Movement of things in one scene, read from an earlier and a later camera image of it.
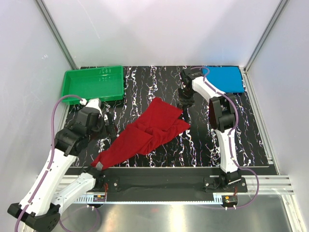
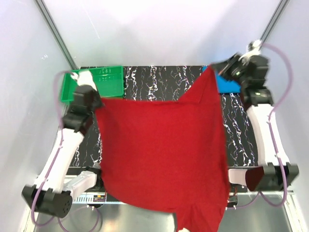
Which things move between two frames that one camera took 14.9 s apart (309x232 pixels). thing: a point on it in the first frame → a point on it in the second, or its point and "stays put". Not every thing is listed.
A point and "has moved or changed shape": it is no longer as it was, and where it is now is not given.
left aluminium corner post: [42, 8] stays put
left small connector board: [97, 198] stays put
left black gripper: [110, 127] → [97, 94]
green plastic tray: [106, 83] stays put
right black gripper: [187, 103] → [222, 68]
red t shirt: [157, 125] has moved or changed shape
